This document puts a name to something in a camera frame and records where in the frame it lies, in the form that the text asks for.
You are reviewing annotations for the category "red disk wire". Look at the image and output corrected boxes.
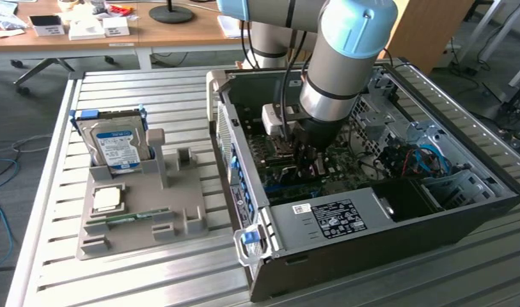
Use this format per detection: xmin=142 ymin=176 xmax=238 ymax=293
xmin=402 ymin=148 xmax=418 ymax=175

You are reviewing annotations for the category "white labelled box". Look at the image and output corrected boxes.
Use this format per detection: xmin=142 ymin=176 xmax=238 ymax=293
xmin=101 ymin=16 xmax=129 ymax=38

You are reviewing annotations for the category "black open PC case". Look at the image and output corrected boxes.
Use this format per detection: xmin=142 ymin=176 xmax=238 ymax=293
xmin=204 ymin=63 xmax=520 ymax=303

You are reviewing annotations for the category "grey parts rack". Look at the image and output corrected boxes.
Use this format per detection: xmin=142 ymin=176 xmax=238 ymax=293
xmin=74 ymin=127 xmax=212 ymax=260

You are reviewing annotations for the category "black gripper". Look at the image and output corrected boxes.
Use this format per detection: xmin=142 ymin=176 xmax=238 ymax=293
xmin=290 ymin=117 xmax=350 ymax=155

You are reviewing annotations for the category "white desk frame leg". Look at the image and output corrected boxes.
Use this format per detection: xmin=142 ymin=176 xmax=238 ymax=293
xmin=454 ymin=0 xmax=520 ymax=68

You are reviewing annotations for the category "blue expansion slot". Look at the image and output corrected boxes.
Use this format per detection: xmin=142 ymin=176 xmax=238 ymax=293
xmin=262 ymin=182 xmax=322 ymax=198

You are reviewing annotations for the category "green RAM stick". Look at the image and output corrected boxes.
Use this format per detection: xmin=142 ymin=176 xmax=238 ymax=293
xmin=84 ymin=208 xmax=169 ymax=225

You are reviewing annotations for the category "grey floor cable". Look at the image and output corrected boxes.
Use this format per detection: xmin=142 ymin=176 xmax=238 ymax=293
xmin=0 ymin=133 xmax=53 ymax=154

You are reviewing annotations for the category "clear plastic bag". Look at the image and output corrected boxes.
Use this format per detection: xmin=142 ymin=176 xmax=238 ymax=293
xmin=0 ymin=0 xmax=20 ymax=30

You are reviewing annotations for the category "blue disk wire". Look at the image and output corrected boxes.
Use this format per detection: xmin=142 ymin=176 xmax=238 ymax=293
xmin=417 ymin=144 xmax=452 ymax=177

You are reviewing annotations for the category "red plastic object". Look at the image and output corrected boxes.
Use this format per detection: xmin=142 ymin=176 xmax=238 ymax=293
xmin=109 ymin=4 xmax=136 ymax=16

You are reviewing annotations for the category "wooden desk with white frame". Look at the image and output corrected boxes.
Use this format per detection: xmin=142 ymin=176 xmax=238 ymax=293
xmin=0 ymin=0 xmax=252 ymax=93

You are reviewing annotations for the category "white flat carton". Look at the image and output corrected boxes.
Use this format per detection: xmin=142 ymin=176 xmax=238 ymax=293
xmin=66 ymin=19 xmax=105 ymax=41

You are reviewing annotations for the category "wooden cabinet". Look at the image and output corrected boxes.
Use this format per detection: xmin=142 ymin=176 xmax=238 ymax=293
xmin=385 ymin=0 xmax=476 ymax=75

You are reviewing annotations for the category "grey power supply with label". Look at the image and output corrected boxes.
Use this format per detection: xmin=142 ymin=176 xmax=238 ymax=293
xmin=268 ymin=187 xmax=392 ymax=252

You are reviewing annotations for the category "green motherboard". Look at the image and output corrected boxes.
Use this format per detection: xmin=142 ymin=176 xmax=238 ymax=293
xmin=245 ymin=127 xmax=397 ymax=201

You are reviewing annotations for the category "stack of white papers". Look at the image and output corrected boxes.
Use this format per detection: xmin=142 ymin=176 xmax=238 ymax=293
xmin=216 ymin=14 xmax=250 ymax=40

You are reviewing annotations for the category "white box with black opening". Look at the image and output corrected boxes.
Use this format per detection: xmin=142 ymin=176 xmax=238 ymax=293
xmin=26 ymin=14 xmax=65 ymax=37

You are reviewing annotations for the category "hard disk with blue carrier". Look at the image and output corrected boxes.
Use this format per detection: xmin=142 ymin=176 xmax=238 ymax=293
xmin=69 ymin=104 xmax=157 ymax=175

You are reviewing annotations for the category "metal disk bay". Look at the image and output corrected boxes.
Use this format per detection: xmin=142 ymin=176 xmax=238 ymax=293
xmin=420 ymin=169 xmax=497 ymax=210

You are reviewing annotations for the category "silver CPU chip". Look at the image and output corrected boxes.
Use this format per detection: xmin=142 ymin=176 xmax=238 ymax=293
xmin=92 ymin=187 xmax=120 ymax=212

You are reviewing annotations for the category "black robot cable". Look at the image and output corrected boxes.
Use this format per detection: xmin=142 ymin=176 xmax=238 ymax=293
xmin=240 ymin=19 xmax=318 ymax=141

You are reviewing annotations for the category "black round lamp base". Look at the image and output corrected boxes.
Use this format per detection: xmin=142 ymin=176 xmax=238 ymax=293
xmin=148 ymin=0 xmax=196 ymax=24

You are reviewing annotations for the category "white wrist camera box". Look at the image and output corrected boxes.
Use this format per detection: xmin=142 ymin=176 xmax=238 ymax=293
xmin=261 ymin=102 xmax=305 ymax=138

